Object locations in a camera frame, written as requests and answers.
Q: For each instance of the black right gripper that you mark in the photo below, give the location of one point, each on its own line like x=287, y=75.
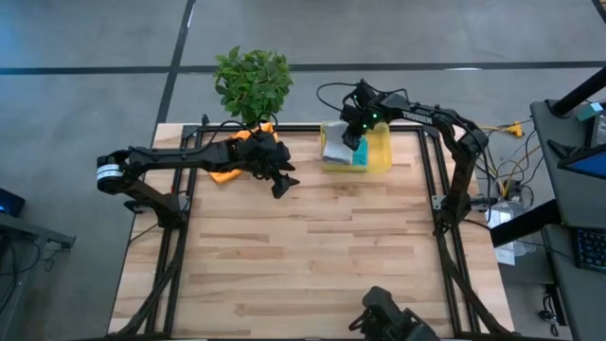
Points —
x=369, y=113

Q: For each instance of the translucent yellow plastic bin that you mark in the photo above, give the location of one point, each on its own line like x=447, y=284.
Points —
x=379, y=151

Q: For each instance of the laptop with blue screen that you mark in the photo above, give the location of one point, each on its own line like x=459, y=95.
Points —
x=592, y=166

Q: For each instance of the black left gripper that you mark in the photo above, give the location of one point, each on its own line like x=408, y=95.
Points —
x=255, y=156

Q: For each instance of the black aluminium rig frame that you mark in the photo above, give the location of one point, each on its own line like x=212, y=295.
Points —
x=426, y=166

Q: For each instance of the black support beam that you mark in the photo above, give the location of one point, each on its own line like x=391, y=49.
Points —
x=521, y=225

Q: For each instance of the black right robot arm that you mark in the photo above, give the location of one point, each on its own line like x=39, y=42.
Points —
x=464, y=151

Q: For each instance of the black diagonal pole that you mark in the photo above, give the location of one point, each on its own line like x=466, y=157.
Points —
x=577, y=92

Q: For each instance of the black device blue light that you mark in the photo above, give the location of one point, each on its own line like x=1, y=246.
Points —
x=10, y=203

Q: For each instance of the grey side table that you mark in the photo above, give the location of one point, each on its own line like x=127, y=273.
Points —
x=33, y=229

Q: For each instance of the grey desk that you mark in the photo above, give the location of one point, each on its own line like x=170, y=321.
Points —
x=577, y=303
x=554, y=189

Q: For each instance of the black keyboard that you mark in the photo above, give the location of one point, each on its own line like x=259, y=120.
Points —
x=592, y=248

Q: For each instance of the teal microfiber towel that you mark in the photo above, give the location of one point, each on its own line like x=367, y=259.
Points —
x=361, y=154

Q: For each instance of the clear plastic bag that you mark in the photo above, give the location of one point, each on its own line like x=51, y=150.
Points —
x=502, y=218

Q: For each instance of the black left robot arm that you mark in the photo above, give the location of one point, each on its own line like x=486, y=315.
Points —
x=165, y=158

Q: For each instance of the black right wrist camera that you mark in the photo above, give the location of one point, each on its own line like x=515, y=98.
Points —
x=363, y=90

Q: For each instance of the grey microfiber towel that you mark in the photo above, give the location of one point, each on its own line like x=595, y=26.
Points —
x=336, y=144

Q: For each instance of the small teal box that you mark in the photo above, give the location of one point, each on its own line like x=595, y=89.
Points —
x=588, y=111

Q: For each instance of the orange microfiber towel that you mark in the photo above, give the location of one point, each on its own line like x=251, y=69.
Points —
x=225, y=176

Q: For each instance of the black power adapter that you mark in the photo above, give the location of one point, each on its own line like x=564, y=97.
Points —
x=549, y=315

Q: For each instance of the green leafy potted plant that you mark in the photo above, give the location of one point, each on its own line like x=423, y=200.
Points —
x=253, y=85

